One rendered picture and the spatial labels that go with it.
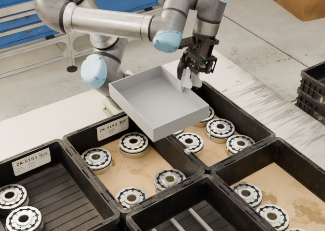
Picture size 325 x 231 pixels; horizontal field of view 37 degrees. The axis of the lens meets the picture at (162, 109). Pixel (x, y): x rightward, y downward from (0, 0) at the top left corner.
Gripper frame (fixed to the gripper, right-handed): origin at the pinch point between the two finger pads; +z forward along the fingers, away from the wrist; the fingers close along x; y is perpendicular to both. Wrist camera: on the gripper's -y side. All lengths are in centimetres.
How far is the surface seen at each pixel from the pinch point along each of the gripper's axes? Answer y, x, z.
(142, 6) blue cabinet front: -181, 125, 40
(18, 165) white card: -17, -45, 32
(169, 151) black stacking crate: 5.3, -3.2, 20.5
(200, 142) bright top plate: 5.6, 10.3, 19.8
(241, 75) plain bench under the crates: -33, 71, 18
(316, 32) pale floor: -114, 259, 36
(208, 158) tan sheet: 11.2, 10.3, 22.7
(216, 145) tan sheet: 7.8, 16.7, 20.8
